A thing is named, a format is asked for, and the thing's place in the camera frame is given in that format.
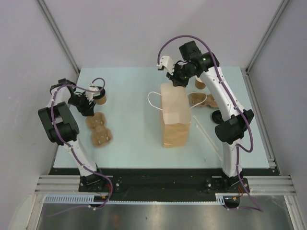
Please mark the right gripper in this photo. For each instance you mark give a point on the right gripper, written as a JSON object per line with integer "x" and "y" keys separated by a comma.
{"x": 176, "y": 81}

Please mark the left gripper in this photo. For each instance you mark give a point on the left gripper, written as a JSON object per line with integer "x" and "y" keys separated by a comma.
{"x": 87, "y": 109}

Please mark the brown paper cup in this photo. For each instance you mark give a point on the brown paper cup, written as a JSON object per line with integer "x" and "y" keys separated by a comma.
{"x": 101, "y": 100}
{"x": 199, "y": 84}

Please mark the black cup lid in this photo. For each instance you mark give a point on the black cup lid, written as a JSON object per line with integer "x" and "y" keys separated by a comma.
{"x": 100, "y": 93}
{"x": 216, "y": 117}

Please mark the brown paper bag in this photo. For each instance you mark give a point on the brown paper bag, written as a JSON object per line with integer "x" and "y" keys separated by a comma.
{"x": 175, "y": 113}

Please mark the pulp cup carrier tray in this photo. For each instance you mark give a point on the pulp cup carrier tray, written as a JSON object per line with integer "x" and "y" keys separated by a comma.
{"x": 100, "y": 134}

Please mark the straw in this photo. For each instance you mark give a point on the straw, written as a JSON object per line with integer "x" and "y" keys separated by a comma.
{"x": 211, "y": 144}
{"x": 205, "y": 132}

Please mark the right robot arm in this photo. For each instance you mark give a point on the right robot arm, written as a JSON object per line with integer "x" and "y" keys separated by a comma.
{"x": 236, "y": 119}

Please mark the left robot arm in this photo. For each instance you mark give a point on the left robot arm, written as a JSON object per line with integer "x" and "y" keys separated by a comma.
{"x": 61, "y": 127}

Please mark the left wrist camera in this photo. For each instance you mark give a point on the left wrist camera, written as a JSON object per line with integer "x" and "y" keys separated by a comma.
{"x": 89, "y": 93}

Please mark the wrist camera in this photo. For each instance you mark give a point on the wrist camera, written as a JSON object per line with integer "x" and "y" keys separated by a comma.
{"x": 89, "y": 93}
{"x": 166, "y": 62}

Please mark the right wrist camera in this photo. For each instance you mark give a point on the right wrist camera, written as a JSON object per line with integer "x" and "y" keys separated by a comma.
{"x": 166, "y": 62}

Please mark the aluminium frame post right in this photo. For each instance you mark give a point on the aluminium frame post right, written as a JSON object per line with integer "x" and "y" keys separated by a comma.
{"x": 270, "y": 29}

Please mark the aluminium frame post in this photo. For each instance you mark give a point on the aluminium frame post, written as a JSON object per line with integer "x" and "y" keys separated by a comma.
{"x": 58, "y": 35}
{"x": 270, "y": 29}

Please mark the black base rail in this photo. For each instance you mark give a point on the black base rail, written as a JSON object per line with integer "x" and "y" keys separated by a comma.
{"x": 168, "y": 185}

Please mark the aluminium frame post left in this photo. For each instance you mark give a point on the aluminium frame post left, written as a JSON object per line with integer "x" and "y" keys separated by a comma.
{"x": 58, "y": 35}

